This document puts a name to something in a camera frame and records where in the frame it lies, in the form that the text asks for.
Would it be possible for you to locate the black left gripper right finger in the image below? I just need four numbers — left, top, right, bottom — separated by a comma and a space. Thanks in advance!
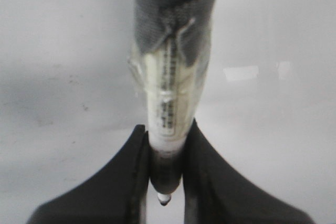
183, 122, 314, 223

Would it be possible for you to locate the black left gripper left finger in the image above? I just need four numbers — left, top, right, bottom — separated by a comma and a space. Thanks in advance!
28, 125, 149, 223

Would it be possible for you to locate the taped whiteboard marker pen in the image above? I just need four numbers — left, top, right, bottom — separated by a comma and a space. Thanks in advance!
129, 0, 215, 205

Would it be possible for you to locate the white whiteboard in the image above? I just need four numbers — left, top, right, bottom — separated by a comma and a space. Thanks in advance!
1, 0, 335, 223

